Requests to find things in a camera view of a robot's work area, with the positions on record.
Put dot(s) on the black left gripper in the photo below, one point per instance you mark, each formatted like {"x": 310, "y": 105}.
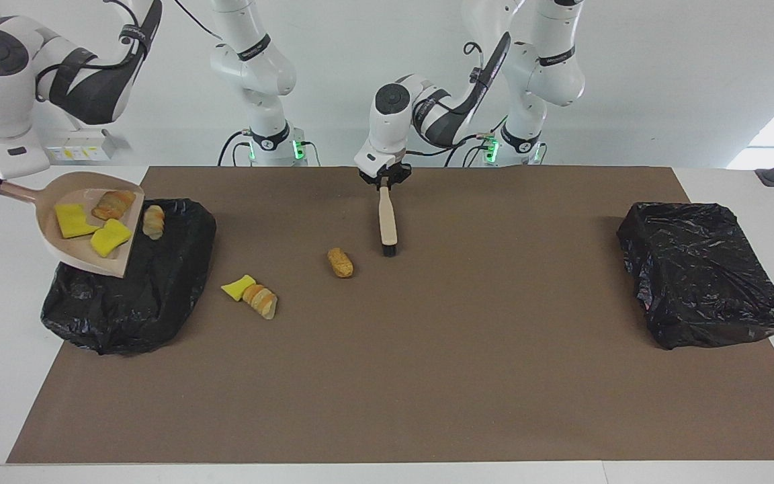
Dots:
{"x": 387, "y": 171}

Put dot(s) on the beige hand brush black bristles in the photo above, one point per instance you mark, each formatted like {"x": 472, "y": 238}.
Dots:
{"x": 387, "y": 218}

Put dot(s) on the brown bread roll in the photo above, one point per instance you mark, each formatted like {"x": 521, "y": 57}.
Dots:
{"x": 340, "y": 263}

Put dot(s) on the notched yellow sponge piece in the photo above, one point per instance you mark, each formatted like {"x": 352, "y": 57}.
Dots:
{"x": 76, "y": 220}

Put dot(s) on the beige plastic dustpan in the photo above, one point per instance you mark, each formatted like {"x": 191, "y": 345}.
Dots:
{"x": 81, "y": 253}

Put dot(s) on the orange striped croissant piece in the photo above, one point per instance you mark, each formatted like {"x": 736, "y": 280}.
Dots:
{"x": 113, "y": 205}
{"x": 263, "y": 302}

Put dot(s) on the pale croissant piece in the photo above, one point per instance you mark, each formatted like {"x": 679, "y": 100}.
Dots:
{"x": 153, "y": 222}

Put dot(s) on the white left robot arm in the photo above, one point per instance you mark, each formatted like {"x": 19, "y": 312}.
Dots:
{"x": 390, "y": 128}

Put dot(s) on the black bag lined bin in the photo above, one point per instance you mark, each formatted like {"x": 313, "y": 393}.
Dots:
{"x": 152, "y": 302}
{"x": 696, "y": 282}

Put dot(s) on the brown table mat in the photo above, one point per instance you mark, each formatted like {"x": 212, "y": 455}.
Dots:
{"x": 494, "y": 376}

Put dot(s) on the white wall socket box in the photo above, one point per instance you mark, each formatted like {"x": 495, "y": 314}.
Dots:
{"x": 81, "y": 146}

